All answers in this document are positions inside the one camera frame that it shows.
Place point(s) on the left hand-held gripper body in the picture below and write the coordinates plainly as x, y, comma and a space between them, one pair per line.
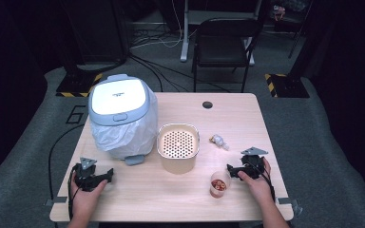
85, 179

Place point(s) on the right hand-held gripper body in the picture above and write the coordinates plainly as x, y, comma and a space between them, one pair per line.
252, 166

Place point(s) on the clear plastic cup with leftovers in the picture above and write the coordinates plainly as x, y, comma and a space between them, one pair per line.
218, 191

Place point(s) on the clear wrapper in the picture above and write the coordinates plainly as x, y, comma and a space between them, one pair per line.
217, 139

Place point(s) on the white plastic trash bag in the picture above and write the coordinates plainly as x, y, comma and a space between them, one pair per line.
123, 139

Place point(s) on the beige perforated strainer container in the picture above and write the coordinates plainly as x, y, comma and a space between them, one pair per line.
177, 165

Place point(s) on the white grey pedal trash can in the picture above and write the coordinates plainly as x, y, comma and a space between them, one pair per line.
117, 95

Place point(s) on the person's left hand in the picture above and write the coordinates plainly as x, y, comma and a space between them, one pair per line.
84, 202

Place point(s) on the person's right hand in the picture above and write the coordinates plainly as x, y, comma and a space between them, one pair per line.
261, 190

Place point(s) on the grey floor mat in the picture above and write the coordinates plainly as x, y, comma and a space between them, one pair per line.
310, 136

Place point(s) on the dark round table grommet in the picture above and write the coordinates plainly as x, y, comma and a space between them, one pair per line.
207, 104

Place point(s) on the black yellow striped stand base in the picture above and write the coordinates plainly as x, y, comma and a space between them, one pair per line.
76, 85
290, 87

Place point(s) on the black folding chair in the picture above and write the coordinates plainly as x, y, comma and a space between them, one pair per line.
223, 47

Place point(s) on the dark metal stand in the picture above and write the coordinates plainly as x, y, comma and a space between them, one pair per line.
299, 34

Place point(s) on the grey table bracket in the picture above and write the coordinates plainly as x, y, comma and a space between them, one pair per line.
293, 204
57, 200

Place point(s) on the white metal desk frame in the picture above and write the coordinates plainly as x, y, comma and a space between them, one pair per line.
184, 38

